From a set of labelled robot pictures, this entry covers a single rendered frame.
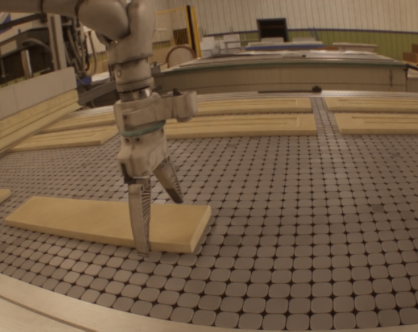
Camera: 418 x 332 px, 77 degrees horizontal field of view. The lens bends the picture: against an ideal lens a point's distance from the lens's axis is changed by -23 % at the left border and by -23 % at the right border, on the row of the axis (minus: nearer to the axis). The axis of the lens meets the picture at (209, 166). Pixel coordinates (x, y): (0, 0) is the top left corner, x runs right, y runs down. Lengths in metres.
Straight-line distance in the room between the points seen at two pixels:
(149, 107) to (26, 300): 0.37
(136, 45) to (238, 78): 3.76
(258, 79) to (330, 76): 0.96
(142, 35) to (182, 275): 0.36
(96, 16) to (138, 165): 0.24
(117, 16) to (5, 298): 0.47
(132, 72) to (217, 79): 3.80
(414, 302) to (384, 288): 0.05
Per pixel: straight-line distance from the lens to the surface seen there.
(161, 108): 0.48
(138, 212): 0.50
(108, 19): 0.44
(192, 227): 0.56
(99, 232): 0.60
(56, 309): 0.50
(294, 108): 1.29
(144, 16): 0.48
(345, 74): 4.19
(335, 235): 0.54
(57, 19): 2.78
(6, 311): 0.55
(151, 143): 0.50
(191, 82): 4.36
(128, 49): 0.48
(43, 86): 2.20
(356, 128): 1.03
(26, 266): 0.63
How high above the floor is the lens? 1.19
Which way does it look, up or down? 22 degrees down
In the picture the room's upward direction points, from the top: 8 degrees counter-clockwise
